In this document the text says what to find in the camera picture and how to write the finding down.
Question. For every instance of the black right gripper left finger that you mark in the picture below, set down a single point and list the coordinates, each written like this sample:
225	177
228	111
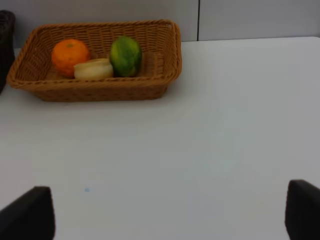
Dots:
29	217

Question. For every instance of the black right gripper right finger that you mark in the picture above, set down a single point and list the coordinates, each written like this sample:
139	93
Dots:
302	211

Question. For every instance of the red yellow peach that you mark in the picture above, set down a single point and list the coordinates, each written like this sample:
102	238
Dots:
95	69

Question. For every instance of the orange tangerine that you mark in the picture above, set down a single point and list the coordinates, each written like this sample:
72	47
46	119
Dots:
68	53

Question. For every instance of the green lime fruit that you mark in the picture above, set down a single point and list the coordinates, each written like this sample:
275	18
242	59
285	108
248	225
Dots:
125	56

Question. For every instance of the light brown wicker basket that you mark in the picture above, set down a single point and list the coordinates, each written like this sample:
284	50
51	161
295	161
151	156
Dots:
160	41

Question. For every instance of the dark brown wicker basket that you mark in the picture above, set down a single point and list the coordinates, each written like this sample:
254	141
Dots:
7	54

